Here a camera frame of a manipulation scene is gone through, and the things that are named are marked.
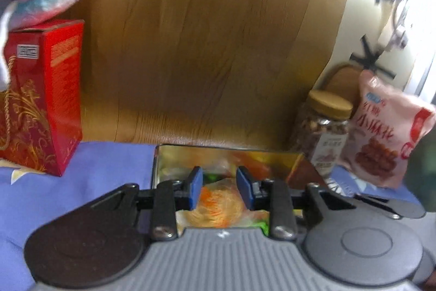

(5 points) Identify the dark green box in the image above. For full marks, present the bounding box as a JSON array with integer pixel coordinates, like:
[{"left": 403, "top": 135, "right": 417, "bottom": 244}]
[{"left": 404, "top": 122, "right": 436, "bottom": 211}]

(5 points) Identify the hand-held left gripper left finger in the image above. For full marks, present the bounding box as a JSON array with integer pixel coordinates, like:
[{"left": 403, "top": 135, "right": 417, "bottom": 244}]
[{"left": 90, "top": 166, "right": 204, "bottom": 241}]

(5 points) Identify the pink snack bag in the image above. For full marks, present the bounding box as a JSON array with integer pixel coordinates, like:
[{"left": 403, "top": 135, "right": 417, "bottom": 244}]
[{"left": 341, "top": 70, "right": 436, "bottom": 190}]

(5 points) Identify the clear jar with tan lid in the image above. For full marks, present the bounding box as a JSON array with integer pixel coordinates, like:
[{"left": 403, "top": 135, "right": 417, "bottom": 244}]
[{"left": 289, "top": 90, "right": 353, "bottom": 178}]

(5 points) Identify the orange snack packet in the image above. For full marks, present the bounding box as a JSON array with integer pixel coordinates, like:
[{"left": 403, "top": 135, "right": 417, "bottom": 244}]
[{"left": 176, "top": 176, "right": 270, "bottom": 229}]

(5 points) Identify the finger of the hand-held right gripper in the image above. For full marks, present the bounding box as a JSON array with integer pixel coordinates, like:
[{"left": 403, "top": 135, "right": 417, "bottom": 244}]
[{"left": 354, "top": 194, "right": 427, "bottom": 220}]

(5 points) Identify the black metal tin box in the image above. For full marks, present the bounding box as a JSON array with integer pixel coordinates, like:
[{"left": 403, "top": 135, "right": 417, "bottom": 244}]
[{"left": 152, "top": 144, "right": 328, "bottom": 230}]

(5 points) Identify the wooden cutting board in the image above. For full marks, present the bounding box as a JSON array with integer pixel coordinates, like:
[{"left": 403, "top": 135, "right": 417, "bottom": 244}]
[{"left": 322, "top": 63, "right": 368, "bottom": 98}]

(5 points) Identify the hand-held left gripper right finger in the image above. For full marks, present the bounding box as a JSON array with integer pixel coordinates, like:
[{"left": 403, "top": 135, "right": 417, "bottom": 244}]
[{"left": 236, "top": 166, "right": 356, "bottom": 241}]

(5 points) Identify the blue printed cloth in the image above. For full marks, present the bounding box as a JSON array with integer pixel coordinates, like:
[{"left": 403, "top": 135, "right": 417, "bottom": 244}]
[{"left": 0, "top": 140, "right": 436, "bottom": 291}]

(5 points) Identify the red gift box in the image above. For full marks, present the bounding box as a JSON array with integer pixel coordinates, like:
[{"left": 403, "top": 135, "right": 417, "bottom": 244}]
[{"left": 0, "top": 19, "right": 85, "bottom": 178}]

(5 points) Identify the black tape cross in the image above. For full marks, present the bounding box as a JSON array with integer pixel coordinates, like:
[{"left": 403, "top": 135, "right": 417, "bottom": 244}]
[{"left": 350, "top": 35, "right": 398, "bottom": 80}]

